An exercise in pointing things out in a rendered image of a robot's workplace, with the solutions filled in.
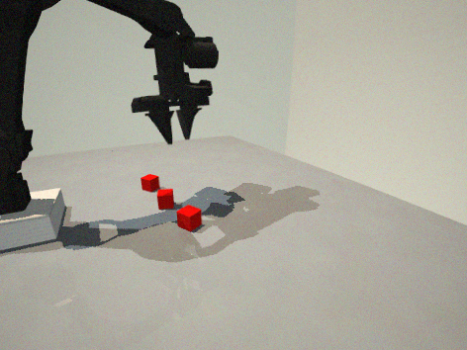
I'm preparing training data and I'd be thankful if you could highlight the red cube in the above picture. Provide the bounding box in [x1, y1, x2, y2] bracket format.
[140, 174, 160, 192]
[177, 206, 201, 231]
[157, 189, 174, 209]

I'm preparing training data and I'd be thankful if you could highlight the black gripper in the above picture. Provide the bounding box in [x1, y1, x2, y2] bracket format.
[132, 66, 210, 145]

